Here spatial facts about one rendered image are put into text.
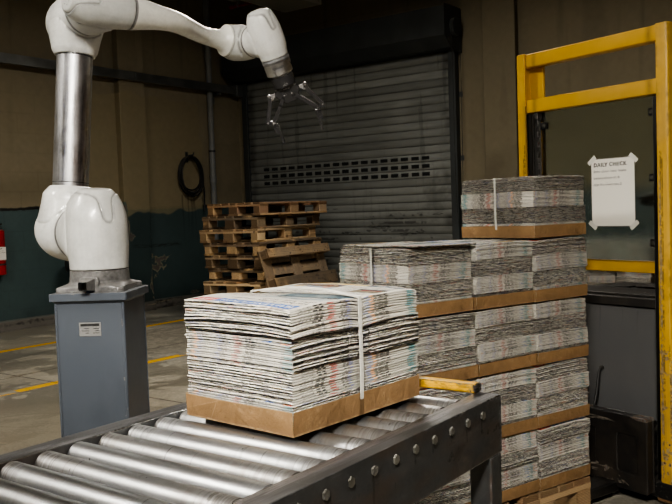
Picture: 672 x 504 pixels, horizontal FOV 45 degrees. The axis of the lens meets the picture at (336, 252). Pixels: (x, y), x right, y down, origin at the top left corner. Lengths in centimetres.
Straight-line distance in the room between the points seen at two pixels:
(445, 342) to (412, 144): 749
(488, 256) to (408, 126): 739
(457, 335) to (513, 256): 37
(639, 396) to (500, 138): 621
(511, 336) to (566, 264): 37
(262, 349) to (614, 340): 243
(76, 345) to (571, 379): 182
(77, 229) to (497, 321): 145
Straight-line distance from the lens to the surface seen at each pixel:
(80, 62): 248
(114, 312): 220
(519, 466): 307
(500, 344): 291
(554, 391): 314
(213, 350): 155
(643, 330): 360
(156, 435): 156
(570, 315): 318
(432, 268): 267
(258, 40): 263
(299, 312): 140
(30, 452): 152
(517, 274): 294
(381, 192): 1034
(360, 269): 279
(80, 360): 225
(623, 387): 370
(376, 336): 157
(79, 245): 223
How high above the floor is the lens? 119
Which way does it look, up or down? 3 degrees down
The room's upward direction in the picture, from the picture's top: 2 degrees counter-clockwise
